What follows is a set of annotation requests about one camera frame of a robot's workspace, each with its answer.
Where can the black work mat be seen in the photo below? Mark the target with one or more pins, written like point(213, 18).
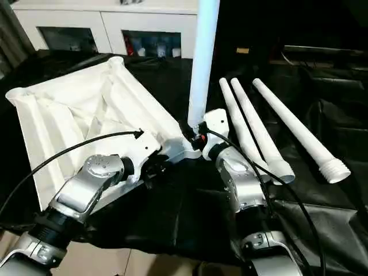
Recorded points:
point(322, 213)

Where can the white plastic table top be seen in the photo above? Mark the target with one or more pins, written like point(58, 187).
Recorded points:
point(80, 115)

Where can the small grey bundle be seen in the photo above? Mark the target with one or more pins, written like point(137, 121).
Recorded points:
point(130, 2)

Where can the white glass-door cabinet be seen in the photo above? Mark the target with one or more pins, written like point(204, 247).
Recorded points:
point(103, 20)

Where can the grey window curtain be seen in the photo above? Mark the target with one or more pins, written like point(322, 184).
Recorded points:
point(11, 31)

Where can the small tan box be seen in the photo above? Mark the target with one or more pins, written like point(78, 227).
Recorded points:
point(242, 50)

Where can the black side table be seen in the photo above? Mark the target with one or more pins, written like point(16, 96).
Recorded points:
point(328, 53)

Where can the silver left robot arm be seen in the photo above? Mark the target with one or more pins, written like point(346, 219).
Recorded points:
point(80, 195)

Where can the white plastic table leg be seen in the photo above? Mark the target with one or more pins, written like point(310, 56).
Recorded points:
point(233, 109)
point(259, 132)
point(299, 129)
point(202, 57)

